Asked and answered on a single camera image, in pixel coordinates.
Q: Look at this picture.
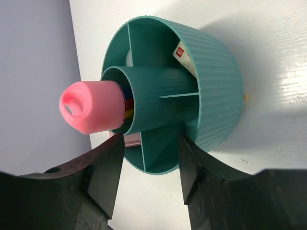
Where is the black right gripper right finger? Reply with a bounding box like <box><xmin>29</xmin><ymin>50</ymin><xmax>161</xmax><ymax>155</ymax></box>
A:
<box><xmin>178</xmin><ymin>134</ymin><xmax>307</xmax><ymax>230</ymax></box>

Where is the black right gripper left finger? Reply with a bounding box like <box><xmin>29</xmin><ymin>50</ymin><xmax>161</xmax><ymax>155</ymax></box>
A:
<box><xmin>0</xmin><ymin>133</ymin><xmax>125</xmax><ymax>230</ymax></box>

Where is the pink capped crayon tube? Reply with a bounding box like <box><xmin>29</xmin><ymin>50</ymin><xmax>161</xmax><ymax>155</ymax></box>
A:
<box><xmin>59</xmin><ymin>80</ymin><xmax>134</xmax><ymax>134</ymax></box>

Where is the white staples box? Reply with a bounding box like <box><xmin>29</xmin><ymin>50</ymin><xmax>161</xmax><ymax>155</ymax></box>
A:
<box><xmin>173</xmin><ymin>40</ymin><xmax>196</xmax><ymax>78</ymax></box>

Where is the pink translucent highlighter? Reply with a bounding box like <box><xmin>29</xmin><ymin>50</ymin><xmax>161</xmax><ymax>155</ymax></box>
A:
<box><xmin>123</xmin><ymin>133</ymin><xmax>141</xmax><ymax>148</ymax></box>

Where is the clear tape roll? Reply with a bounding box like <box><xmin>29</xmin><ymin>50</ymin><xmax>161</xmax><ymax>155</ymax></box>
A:
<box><xmin>125</xmin><ymin>50</ymin><xmax>133</xmax><ymax>67</ymax></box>

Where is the teal round desk organizer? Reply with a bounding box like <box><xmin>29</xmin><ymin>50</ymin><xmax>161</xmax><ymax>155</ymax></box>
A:
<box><xmin>101</xmin><ymin>16</ymin><xmax>243</xmax><ymax>175</ymax></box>

